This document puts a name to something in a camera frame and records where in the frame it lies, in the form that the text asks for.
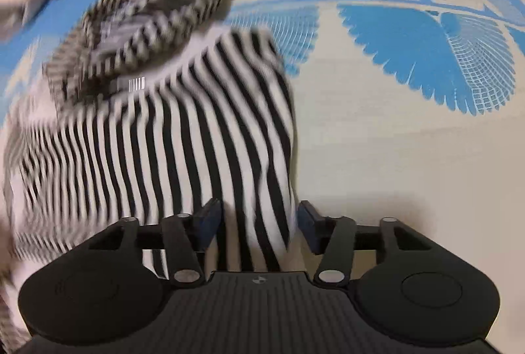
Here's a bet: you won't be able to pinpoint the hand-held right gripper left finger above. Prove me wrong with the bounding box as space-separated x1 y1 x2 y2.
87 198 223 290

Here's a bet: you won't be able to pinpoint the blue white patterned bedsheet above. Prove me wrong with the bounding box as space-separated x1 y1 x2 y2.
0 0 525 354

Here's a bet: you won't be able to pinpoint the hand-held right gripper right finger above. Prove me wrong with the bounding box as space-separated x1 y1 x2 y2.
298 201 432 290

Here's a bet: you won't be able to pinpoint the black white striped shirt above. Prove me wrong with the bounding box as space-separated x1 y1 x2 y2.
0 0 302 354

